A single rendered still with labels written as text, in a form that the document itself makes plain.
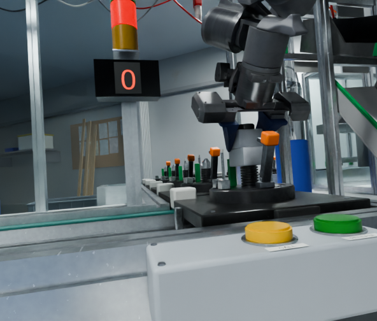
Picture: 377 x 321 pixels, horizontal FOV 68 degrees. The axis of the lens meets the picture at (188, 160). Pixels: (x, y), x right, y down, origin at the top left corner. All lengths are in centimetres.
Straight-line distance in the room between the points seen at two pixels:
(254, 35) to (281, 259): 29
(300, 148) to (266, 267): 121
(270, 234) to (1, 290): 23
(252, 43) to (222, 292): 32
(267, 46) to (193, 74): 453
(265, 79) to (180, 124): 446
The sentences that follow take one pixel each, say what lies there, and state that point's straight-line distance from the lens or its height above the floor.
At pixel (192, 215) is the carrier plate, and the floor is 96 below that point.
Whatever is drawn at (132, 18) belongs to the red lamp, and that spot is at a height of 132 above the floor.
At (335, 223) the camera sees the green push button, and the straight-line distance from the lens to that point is 28.
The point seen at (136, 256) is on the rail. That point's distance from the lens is 27.
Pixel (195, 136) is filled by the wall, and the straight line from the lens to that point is 473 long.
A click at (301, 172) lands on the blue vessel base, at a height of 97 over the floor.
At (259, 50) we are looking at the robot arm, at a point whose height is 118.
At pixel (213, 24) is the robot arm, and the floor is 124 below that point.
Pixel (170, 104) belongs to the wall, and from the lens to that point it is 501.
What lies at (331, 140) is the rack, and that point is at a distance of 62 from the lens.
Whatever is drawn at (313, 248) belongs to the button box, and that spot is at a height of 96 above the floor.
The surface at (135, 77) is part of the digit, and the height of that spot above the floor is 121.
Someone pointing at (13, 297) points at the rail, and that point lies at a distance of 30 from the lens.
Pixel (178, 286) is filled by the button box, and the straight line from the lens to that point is 21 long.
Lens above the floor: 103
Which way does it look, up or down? 2 degrees up
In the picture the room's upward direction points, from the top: 4 degrees counter-clockwise
